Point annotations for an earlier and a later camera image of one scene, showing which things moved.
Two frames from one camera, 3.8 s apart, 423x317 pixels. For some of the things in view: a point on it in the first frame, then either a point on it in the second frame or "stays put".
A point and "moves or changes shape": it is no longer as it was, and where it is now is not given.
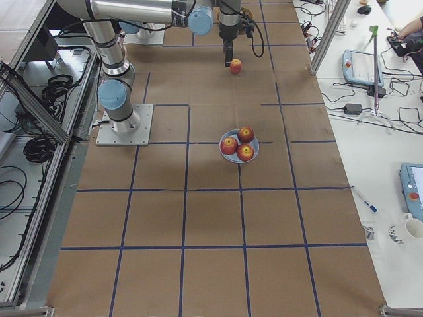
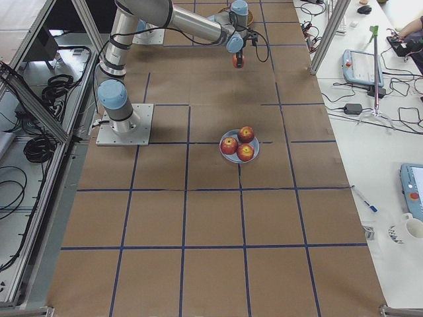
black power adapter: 353,109 stays put
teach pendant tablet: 358,67 stays put
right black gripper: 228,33 to 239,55
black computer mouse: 364,10 stays put
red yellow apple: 236,66 moves or changes shape
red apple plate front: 245,152 stays put
